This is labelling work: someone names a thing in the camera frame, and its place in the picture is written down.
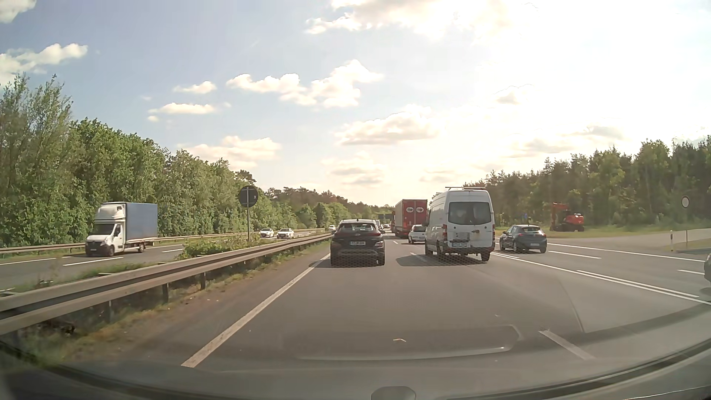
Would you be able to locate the queue of cars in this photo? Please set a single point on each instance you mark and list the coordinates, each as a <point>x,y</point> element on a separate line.
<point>382,225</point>

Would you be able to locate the black car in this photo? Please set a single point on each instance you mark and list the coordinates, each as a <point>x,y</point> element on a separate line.
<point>357,241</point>

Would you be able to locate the red lorry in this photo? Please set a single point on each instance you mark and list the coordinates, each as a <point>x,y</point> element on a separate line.
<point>410,214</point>

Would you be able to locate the white car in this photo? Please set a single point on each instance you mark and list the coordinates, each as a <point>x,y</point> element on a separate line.
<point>416,234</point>
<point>285,233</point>
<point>267,233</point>

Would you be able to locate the grey asphalt road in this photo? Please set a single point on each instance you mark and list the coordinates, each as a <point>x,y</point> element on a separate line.
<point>400,294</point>

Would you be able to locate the white van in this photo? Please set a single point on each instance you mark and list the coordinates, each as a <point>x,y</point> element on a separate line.
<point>461,222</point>

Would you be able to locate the road markings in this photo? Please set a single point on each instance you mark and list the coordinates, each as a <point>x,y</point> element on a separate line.
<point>244,319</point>

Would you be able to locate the dark blue car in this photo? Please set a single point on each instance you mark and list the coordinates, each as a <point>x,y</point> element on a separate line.
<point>523,238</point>

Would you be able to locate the car's own bonnet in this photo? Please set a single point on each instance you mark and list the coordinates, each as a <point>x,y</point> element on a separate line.
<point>355,383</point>

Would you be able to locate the orange excavator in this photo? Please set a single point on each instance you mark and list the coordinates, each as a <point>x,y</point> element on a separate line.
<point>565,218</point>

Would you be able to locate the white box lorry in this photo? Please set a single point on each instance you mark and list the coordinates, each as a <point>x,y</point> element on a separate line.
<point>123,226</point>

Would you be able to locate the grass median strip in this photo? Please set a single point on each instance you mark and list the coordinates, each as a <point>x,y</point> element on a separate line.
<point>139,311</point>

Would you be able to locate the row of green trees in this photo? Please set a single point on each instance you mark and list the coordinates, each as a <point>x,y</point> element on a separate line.
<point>111,183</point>

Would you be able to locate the wood of dark trees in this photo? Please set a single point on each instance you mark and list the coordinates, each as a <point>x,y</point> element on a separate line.
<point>611,186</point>

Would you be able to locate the grass verge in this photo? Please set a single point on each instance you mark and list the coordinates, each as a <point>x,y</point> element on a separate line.
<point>611,230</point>

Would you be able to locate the grey opposite carriageway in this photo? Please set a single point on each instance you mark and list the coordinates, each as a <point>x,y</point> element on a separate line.
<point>83,264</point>

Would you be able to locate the round road sign on post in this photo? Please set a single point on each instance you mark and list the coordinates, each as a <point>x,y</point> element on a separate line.
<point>685,208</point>
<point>248,198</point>

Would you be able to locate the metal guard rail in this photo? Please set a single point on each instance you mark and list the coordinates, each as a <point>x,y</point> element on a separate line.
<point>139,276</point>
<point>55,246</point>

